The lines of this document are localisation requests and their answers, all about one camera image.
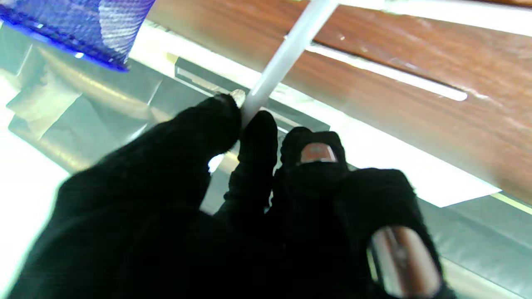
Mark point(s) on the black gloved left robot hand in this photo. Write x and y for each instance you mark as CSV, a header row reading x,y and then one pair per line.
x,y
166,228

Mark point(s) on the blue mesh holder cup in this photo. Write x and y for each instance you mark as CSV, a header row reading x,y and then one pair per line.
x,y
62,20

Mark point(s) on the brown leather cushion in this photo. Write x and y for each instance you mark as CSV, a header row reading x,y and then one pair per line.
x,y
41,104

